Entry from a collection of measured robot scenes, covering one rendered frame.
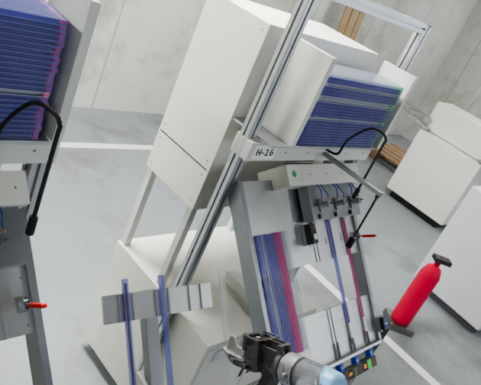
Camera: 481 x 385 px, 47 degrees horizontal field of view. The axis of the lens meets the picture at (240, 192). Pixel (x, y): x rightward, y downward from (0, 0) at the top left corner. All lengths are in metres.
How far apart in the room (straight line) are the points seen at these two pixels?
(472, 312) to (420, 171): 2.16
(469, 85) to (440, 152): 3.29
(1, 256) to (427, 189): 5.43
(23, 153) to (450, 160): 5.32
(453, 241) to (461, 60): 5.27
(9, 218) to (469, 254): 3.79
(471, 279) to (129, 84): 3.44
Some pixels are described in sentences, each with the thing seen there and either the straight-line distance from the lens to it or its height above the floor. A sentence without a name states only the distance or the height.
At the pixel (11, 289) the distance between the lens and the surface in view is 1.39.
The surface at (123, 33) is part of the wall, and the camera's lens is 5.18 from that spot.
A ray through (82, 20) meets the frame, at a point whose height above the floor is 1.66.
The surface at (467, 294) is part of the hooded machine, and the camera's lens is 4.67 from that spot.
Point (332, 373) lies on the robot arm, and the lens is 1.25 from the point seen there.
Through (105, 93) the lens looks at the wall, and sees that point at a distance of 5.35.
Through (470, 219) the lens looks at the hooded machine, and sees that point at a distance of 4.60.
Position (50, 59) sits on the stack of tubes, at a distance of 1.20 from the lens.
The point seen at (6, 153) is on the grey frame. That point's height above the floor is 1.34.
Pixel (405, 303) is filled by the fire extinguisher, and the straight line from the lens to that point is 4.05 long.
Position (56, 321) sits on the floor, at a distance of 2.90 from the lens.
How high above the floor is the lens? 1.95
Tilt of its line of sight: 24 degrees down
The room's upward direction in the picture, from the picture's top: 25 degrees clockwise
